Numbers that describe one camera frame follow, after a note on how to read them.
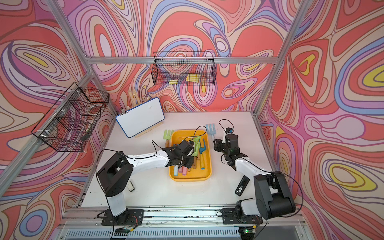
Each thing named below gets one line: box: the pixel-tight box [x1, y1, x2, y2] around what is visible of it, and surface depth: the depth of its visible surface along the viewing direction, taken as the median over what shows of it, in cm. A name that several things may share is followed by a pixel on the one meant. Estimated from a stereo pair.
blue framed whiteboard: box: [115, 97, 165, 138], surface depth 94 cm
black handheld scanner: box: [234, 174, 251, 197], surface depth 82 cm
